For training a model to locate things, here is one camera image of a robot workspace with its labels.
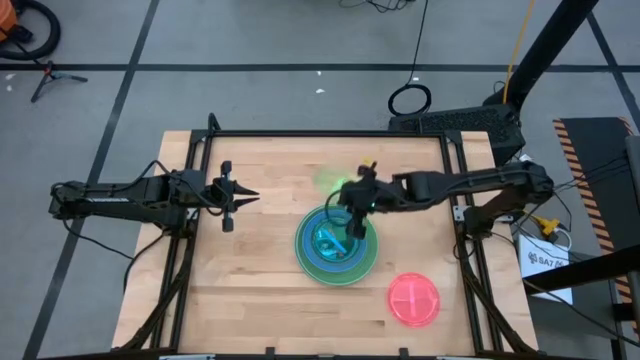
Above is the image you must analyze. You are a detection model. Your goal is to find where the black crossbeam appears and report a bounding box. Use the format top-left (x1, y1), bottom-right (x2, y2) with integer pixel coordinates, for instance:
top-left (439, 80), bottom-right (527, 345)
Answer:
top-left (522, 244), bottom-right (640, 296)

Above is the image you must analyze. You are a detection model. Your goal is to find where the blue plastic plate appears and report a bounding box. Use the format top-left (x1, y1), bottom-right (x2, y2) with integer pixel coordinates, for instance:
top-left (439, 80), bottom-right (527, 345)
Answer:
top-left (302, 209), bottom-right (370, 275)

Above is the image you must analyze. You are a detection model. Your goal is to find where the yellow plug connector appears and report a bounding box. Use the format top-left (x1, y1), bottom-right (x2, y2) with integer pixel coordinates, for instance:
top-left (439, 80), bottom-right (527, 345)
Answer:
top-left (523, 209), bottom-right (562, 237)

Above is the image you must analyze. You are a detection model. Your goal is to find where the hazard striped black mat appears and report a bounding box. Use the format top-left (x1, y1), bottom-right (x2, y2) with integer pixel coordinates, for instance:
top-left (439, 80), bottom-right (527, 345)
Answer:
top-left (552, 116), bottom-right (640, 306)

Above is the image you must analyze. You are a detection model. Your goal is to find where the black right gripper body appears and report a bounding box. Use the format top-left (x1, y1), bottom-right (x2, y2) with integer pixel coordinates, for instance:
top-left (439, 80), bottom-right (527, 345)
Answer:
top-left (338, 166), bottom-right (399, 217)

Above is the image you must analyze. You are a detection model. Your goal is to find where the black perforated base box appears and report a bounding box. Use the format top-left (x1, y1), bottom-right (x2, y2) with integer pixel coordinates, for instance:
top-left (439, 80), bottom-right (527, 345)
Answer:
top-left (388, 102), bottom-right (527, 169)

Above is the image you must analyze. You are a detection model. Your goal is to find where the small translucent pink plate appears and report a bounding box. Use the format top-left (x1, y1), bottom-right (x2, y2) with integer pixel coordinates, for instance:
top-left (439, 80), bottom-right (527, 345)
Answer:
top-left (387, 272), bottom-right (442, 329)

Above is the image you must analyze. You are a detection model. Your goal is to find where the small translucent teal plate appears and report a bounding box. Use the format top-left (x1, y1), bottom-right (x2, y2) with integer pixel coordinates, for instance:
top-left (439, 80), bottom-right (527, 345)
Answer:
top-left (310, 218), bottom-right (360, 263)

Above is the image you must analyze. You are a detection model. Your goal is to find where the white printed paper sign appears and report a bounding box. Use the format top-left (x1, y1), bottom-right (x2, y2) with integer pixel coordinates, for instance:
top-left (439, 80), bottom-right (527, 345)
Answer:
top-left (517, 234), bottom-right (575, 306)

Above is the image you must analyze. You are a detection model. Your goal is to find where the orange vacuum cleaner body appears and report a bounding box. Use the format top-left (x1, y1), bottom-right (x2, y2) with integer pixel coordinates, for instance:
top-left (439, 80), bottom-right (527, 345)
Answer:
top-left (0, 0), bottom-right (19, 42)

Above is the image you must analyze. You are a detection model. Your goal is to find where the black vacuum hose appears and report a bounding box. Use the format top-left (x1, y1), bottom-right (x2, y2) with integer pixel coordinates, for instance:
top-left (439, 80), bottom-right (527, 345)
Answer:
top-left (0, 0), bottom-right (63, 62)

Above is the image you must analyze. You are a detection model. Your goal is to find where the black tripod stand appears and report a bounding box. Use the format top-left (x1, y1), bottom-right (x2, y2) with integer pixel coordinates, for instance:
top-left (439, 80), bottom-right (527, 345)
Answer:
top-left (30, 59), bottom-right (89, 104)

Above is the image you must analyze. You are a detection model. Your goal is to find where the yellow cable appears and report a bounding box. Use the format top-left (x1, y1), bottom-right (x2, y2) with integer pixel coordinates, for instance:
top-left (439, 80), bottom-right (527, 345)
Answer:
top-left (502, 0), bottom-right (539, 105)

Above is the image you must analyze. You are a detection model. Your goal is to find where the large green plastic plate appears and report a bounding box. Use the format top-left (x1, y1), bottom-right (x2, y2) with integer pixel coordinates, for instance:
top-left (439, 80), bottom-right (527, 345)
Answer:
top-left (294, 203), bottom-right (380, 288)

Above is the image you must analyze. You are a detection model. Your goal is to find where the black slanted pole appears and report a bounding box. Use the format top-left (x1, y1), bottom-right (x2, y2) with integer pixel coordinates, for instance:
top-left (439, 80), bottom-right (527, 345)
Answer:
top-left (483, 0), bottom-right (601, 109)

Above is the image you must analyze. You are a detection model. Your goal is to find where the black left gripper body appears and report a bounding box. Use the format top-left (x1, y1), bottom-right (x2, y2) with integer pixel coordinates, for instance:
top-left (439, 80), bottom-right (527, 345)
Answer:
top-left (204, 160), bottom-right (237, 234)

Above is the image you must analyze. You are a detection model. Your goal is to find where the black aluminium table frame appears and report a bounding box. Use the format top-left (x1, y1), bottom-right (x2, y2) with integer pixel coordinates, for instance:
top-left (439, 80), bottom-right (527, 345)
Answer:
top-left (117, 113), bottom-right (539, 360)

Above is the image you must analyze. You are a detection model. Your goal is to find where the coiled black cable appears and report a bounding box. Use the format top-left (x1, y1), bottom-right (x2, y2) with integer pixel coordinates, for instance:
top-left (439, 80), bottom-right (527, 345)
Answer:
top-left (387, 0), bottom-right (433, 118)

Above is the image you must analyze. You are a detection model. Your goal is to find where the small translucent yellow-green plate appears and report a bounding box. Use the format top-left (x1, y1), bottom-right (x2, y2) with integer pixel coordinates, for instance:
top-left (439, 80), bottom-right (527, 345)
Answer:
top-left (312, 167), bottom-right (354, 202)

